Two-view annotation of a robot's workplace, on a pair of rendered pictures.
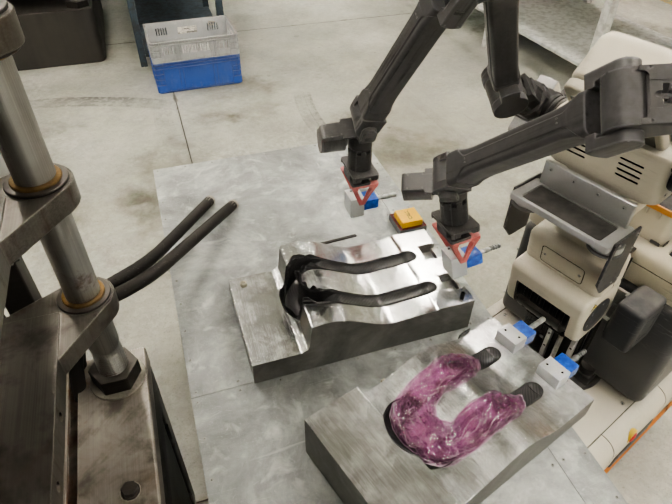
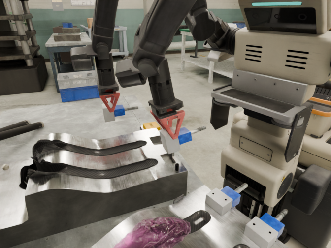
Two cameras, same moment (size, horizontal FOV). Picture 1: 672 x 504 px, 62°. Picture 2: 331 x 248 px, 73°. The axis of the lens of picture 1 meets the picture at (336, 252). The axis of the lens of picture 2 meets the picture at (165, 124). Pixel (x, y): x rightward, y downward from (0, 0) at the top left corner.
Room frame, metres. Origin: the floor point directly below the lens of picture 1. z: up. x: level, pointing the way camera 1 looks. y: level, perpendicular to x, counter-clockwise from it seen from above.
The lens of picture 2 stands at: (0.37, -0.24, 1.27)
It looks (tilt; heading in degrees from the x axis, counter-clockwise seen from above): 27 degrees down; 358
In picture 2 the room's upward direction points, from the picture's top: straight up
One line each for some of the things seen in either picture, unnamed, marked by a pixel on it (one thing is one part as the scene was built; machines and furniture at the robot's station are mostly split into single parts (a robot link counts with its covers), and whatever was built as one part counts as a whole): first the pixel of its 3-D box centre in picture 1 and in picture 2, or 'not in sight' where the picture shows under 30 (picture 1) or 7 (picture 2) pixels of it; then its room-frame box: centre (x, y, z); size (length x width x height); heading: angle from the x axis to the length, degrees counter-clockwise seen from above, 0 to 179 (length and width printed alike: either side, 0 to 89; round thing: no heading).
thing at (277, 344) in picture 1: (347, 291); (87, 169); (0.88, -0.03, 0.87); 0.50 x 0.26 x 0.14; 109
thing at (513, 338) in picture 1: (524, 331); (230, 196); (0.79, -0.41, 0.86); 0.13 x 0.05 x 0.05; 127
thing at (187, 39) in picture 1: (191, 39); (78, 79); (3.91, 1.05, 0.28); 0.61 x 0.41 x 0.15; 109
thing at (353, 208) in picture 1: (371, 199); (120, 109); (1.15, -0.09, 0.93); 0.13 x 0.05 x 0.05; 108
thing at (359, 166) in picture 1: (359, 159); (106, 77); (1.14, -0.05, 1.06); 0.10 x 0.07 x 0.07; 18
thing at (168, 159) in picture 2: (449, 286); (170, 163); (0.90, -0.26, 0.87); 0.05 x 0.05 x 0.04; 19
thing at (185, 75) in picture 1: (195, 63); (80, 89); (3.91, 1.05, 0.11); 0.61 x 0.41 x 0.22; 109
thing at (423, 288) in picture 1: (356, 277); (90, 156); (0.88, -0.05, 0.92); 0.35 x 0.16 x 0.09; 109
